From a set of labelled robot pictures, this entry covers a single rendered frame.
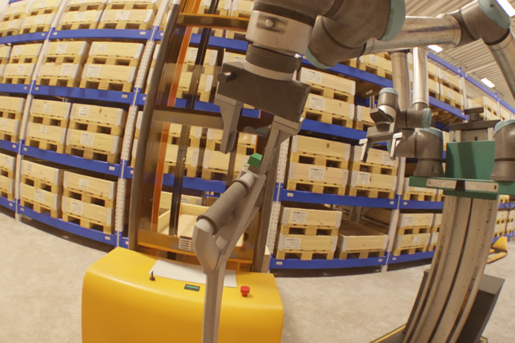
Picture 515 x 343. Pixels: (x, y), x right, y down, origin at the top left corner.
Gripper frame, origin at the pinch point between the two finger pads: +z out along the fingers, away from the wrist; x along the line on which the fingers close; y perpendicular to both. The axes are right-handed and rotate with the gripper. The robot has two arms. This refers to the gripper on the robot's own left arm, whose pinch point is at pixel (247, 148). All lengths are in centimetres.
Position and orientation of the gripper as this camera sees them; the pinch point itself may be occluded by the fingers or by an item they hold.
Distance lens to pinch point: 40.5
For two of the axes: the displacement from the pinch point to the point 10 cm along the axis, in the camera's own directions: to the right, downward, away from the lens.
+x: 8.9, 3.8, -2.3
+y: -3.8, 3.6, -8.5
